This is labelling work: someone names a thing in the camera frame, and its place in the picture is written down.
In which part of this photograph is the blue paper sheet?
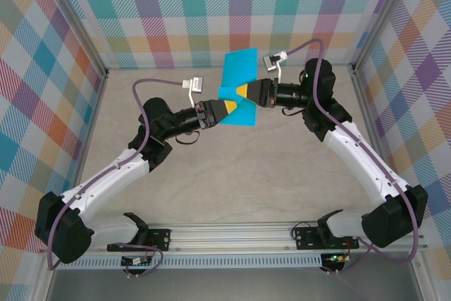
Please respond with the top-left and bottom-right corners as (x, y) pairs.
(217, 48), (259, 128)

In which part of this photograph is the small black circuit board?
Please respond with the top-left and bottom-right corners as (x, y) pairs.
(121, 255), (153, 267)

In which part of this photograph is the small circuit board green light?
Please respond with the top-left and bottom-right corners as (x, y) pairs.
(322, 253), (348, 264)

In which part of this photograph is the grey metal panel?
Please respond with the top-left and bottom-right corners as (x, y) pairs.
(45, 268), (424, 301)

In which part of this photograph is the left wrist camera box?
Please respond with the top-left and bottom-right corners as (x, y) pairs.
(181, 75), (206, 92)

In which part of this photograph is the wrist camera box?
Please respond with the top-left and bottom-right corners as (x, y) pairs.
(263, 52), (289, 71)
(181, 75), (206, 92)

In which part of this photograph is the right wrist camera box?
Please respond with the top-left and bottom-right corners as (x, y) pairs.
(263, 52), (289, 71)

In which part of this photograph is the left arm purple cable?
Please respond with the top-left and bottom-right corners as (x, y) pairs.
(47, 78), (186, 279)

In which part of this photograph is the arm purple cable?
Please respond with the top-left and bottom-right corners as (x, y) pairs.
(47, 78), (186, 279)
(285, 39), (424, 276)

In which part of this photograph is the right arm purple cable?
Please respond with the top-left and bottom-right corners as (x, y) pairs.
(285, 39), (424, 276)

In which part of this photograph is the aluminium frame post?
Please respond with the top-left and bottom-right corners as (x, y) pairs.
(33, 254), (59, 301)
(35, 0), (110, 78)
(410, 253), (434, 301)
(350, 0), (419, 73)

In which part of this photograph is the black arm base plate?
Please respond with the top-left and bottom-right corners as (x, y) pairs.
(295, 226), (360, 251)
(107, 228), (172, 252)

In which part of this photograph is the wide aluminium base rail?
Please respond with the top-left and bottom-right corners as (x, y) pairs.
(38, 222), (429, 254)

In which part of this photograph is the slotted grey cable duct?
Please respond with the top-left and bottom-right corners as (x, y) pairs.
(53, 254), (323, 269)

